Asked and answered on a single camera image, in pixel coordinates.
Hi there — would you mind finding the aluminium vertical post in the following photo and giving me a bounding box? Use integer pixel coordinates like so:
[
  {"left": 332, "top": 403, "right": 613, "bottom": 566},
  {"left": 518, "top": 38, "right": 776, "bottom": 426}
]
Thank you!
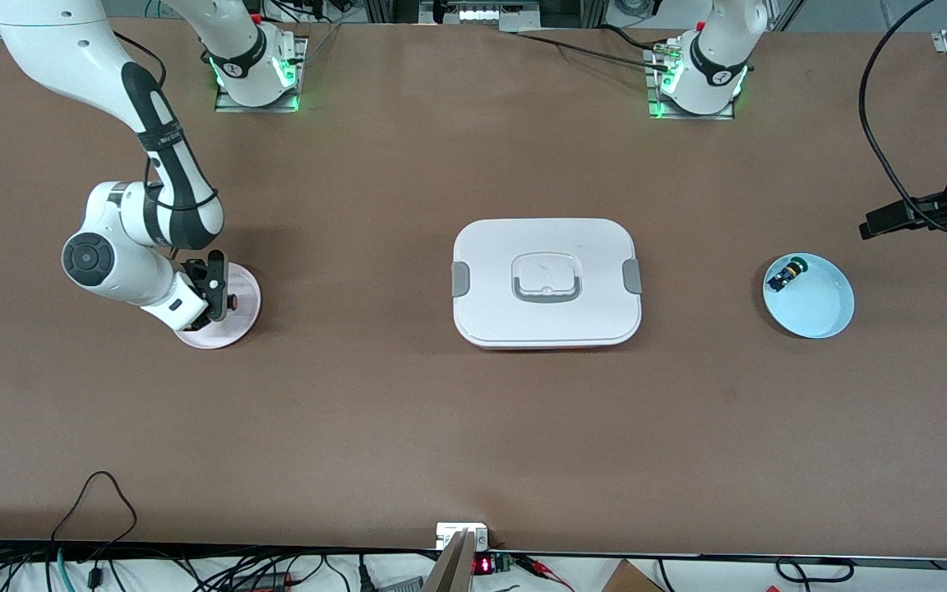
[{"left": 423, "top": 529, "right": 477, "bottom": 592}]

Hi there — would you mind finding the thin black looped cable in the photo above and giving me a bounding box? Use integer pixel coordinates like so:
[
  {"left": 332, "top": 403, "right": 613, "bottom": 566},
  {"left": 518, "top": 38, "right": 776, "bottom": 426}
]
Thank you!
[{"left": 50, "top": 470, "right": 139, "bottom": 553}]

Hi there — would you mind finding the black power adapter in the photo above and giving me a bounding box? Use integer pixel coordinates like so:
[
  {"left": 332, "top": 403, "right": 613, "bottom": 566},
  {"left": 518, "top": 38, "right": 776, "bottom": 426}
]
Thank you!
[{"left": 227, "top": 571, "right": 298, "bottom": 591}]

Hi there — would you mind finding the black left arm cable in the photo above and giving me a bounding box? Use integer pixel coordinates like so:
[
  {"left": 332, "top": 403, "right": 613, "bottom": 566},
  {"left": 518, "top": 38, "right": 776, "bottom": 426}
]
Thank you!
[{"left": 858, "top": 0, "right": 947, "bottom": 239}]

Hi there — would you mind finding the pink round plate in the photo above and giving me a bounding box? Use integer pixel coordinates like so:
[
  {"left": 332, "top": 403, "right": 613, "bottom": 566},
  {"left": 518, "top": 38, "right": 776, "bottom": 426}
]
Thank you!
[{"left": 174, "top": 263, "right": 262, "bottom": 349}]

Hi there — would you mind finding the small white mounting block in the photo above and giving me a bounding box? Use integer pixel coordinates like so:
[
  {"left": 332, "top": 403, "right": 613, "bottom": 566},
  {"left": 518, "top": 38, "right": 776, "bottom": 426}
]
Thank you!
[{"left": 436, "top": 522, "right": 489, "bottom": 550}]

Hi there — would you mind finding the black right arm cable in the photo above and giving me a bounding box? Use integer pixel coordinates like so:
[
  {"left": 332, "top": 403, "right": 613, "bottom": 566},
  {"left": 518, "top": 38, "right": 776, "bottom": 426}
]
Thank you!
[{"left": 112, "top": 33, "right": 219, "bottom": 247}]

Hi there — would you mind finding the red test lead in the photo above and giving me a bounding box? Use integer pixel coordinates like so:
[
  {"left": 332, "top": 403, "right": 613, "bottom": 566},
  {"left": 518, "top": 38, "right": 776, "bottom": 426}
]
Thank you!
[{"left": 515, "top": 555, "right": 575, "bottom": 590}]

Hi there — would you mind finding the white lidded box grey handle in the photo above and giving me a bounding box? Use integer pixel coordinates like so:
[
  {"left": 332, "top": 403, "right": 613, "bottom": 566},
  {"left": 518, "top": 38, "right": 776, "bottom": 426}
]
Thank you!
[{"left": 450, "top": 218, "right": 644, "bottom": 351}]

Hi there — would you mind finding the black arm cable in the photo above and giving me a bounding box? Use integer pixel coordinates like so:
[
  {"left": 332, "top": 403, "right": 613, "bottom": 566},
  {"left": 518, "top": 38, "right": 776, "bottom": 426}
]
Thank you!
[
  {"left": 112, "top": 33, "right": 219, "bottom": 247},
  {"left": 858, "top": 0, "right": 947, "bottom": 239}
]

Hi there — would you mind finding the light blue round plate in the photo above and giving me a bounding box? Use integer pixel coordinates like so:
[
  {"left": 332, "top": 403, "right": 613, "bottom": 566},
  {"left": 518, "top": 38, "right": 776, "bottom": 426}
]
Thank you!
[{"left": 762, "top": 252, "right": 856, "bottom": 339}]

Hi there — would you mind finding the black cable to base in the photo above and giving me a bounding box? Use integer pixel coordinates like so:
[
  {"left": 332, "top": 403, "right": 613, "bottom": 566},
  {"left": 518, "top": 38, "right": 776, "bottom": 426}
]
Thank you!
[{"left": 515, "top": 23, "right": 680, "bottom": 73}]

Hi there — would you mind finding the lit control box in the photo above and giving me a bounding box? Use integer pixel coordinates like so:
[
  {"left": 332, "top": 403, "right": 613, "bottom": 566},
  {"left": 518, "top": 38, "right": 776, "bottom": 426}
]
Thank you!
[{"left": 420, "top": 0, "right": 542, "bottom": 25}]

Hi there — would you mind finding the black coiled cable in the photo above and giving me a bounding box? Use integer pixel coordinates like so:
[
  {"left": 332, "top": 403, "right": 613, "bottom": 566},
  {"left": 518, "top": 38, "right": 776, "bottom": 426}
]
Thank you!
[{"left": 775, "top": 557, "right": 856, "bottom": 583}]

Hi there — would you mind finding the brown cardboard piece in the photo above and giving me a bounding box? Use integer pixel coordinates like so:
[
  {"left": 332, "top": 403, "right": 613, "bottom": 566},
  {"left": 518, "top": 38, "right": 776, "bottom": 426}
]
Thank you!
[{"left": 601, "top": 560, "right": 662, "bottom": 592}]

